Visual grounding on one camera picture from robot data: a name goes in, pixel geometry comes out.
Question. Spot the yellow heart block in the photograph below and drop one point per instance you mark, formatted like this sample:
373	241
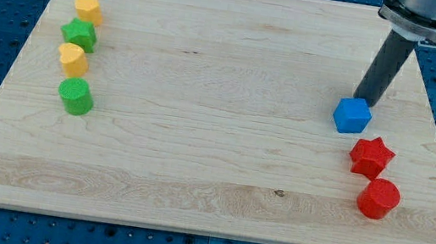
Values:
73	60

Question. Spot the blue cube block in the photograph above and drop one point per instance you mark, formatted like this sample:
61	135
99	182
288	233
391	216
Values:
352	115

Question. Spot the wooden board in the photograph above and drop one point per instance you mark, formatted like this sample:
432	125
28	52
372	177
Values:
215	117

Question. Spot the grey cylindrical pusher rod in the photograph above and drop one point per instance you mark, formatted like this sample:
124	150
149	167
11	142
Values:
387	63

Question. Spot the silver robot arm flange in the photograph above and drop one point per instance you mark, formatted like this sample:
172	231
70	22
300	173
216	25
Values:
414	20

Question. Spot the red star block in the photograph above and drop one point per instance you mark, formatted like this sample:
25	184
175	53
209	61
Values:
370	157

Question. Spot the red cylinder block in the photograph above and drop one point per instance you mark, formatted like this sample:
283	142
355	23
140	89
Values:
378	198

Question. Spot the yellow hexagonal block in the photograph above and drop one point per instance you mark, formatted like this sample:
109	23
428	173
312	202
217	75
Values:
89	10

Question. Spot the green cylinder block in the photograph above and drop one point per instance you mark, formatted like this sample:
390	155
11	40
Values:
76	96

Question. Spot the green star block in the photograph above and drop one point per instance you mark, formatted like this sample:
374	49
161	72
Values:
81	33

